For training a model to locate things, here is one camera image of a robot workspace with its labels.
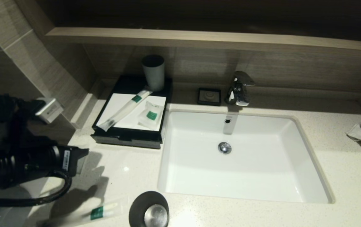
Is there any grey toilet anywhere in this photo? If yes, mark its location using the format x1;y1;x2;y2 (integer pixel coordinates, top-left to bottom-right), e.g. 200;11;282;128
0;205;42;227

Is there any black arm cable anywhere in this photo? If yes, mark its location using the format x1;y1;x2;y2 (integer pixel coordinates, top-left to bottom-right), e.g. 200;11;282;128
0;170;73;207

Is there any black plastic tray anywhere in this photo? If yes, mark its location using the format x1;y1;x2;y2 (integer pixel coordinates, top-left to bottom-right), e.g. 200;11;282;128
91;132;162;149

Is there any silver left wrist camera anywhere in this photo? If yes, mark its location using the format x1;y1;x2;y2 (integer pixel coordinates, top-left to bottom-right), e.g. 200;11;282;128
35;98;64;124

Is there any white ribbed mat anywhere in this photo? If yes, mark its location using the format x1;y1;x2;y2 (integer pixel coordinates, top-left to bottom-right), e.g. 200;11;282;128
96;93;167;132

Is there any round black dish metal centre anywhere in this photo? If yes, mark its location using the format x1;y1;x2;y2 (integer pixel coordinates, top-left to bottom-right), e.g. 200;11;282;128
129;190;170;227

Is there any long white packet green label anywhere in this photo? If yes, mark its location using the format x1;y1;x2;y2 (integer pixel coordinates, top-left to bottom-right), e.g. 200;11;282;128
98;90;153;132
43;202;121;227

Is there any wooden wall shelf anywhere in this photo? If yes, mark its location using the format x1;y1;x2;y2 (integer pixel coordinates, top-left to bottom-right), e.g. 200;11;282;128
46;27;361;54

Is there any white sink basin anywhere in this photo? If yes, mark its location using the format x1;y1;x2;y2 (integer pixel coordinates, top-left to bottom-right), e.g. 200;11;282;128
157;109;335;204

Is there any chrome drain plug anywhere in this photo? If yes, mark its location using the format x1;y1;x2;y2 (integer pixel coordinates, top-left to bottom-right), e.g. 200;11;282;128
218;142;232;155

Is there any chrome faucet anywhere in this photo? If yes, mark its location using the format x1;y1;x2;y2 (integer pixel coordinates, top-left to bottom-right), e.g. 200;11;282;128
225;71;256;107

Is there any grey cup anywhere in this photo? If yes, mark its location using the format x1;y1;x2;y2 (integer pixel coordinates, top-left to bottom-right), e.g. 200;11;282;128
142;55;165;92

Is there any black amenity tray with drawer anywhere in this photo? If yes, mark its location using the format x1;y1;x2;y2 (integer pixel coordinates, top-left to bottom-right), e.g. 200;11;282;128
91;75;173;149

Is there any black soap dish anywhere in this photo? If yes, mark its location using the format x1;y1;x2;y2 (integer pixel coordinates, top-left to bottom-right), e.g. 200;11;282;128
197;88;222;106

